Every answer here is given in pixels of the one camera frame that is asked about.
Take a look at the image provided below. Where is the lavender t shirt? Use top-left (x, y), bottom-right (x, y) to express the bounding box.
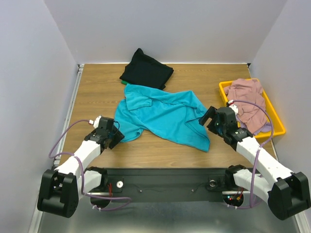
top-left (253, 122), bottom-right (272, 135)

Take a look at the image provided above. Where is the aluminium front frame rail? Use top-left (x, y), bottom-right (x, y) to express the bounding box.
top-left (88, 190), bottom-right (249, 196)

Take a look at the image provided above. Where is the turquoise t shirt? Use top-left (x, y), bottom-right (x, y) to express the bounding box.
top-left (115, 84), bottom-right (210, 152)

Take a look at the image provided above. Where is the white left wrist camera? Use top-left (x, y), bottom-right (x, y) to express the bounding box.
top-left (88, 116), bottom-right (102, 129)

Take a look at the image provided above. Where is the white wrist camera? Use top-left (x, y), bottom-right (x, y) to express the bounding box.
top-left (226, 100), bottom-right (239, 115)
top-left (88, 116), bottom-right (102, 129)

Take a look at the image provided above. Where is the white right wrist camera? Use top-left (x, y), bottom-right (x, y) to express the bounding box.
top-left (226, 100), bottom-right (239, 115)

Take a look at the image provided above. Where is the folded black t shirt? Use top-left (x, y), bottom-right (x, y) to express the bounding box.
top-left (120, 48), bottom-right (174, 90)

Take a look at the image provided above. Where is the aluminium left side rail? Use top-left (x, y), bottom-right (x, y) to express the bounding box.
top-left (55, 64), bottom-right (84, 154)

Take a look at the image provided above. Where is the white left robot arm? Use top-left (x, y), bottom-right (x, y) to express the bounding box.
top-left (37, 116), bottom-right (124, 218)

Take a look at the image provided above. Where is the pink t shirt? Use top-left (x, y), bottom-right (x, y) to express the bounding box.
top-left (224, 79), bottom-right (267, 134)

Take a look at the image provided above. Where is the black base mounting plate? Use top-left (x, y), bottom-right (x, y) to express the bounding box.
top-left (91, 168), bottom-right (240, 202)

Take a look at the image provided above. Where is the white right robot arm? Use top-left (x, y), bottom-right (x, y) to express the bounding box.
top-left (199, 104), bottom-right (311, 220)

